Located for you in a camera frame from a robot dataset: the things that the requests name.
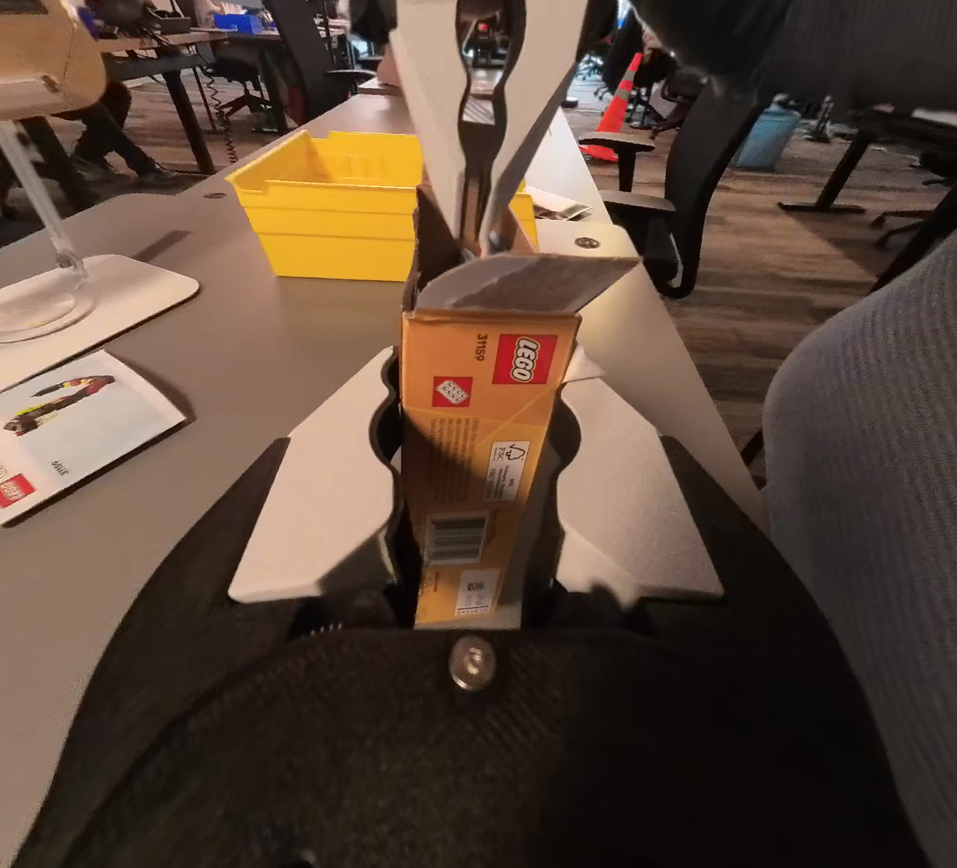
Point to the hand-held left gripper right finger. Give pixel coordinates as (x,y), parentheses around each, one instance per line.
(643,509)

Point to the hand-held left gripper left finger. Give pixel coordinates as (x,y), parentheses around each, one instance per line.
(314,509)

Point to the colourful lego set box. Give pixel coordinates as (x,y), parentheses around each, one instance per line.
(478,449)

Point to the black office chair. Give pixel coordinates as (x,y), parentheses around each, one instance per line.
(703,158)
(299,46)

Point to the orange traffic cone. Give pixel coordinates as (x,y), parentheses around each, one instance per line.
(619,109)

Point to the blue plastic bin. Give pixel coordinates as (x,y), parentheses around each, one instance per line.
(238,23)

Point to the small printed paper sheet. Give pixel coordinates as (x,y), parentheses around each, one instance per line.
(561,206)

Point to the person's grey clothing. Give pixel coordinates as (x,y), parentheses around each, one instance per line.
(875,509)

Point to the yellow plastic bin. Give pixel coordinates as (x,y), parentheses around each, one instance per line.
(329,240)

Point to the snake instruction booklet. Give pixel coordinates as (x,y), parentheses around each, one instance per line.
(90,427)

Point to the light blue waste bin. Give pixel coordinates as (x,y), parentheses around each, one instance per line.
(762,139)

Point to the office desk with black legs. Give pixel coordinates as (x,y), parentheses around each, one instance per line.
(897,124)
(149,49)

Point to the clear stand with white base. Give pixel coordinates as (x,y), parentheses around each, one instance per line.
(127,285)

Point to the black laptop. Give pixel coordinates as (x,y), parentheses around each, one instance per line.
(123,1)

